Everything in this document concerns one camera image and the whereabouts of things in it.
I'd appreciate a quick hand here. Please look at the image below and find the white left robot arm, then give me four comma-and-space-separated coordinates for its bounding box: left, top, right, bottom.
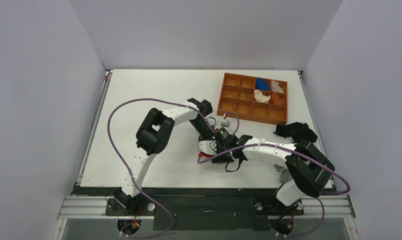
118, 98, 213, 215

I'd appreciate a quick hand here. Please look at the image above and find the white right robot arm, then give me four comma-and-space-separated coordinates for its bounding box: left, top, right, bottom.
214, 127, 335, 214

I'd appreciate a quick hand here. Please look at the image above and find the cream rolled underwear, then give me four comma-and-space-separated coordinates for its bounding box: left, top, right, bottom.
253, 89, 270, 103

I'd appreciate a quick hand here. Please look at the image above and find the orange rolled underwear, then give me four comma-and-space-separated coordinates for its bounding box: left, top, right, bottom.
270, 92, 285, 106

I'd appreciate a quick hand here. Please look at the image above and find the blue rolled underwear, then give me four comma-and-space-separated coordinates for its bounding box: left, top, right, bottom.
255, 77, 270, 91

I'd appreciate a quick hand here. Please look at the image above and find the black underwear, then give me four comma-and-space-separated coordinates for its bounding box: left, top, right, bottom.
274, 122, 318, 143

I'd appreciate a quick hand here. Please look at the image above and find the wooden compartment tray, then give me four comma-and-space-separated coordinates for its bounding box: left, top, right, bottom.
217, 72, 288, 125

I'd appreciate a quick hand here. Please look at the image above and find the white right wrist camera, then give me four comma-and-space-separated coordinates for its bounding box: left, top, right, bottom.
199, 140, 217, 156

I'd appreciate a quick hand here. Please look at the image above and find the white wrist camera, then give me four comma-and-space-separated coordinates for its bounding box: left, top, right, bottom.
199, 140, 217, 156
219, 118, 230, 128

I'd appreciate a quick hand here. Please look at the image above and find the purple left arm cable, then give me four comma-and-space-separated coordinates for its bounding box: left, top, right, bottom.
107, 97, 240, 239

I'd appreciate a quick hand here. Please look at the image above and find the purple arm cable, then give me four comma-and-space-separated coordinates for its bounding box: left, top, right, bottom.
196, 143, 351, 238
107, 97, 240, 239

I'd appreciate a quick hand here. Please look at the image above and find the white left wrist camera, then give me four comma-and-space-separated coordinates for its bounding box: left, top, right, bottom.
219, 118, 230, 128

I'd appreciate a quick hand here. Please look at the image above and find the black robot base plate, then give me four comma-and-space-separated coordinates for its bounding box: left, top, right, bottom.
72, 186, 325, 235

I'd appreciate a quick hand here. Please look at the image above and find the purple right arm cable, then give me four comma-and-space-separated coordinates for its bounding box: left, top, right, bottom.
196, 143, 351, 238

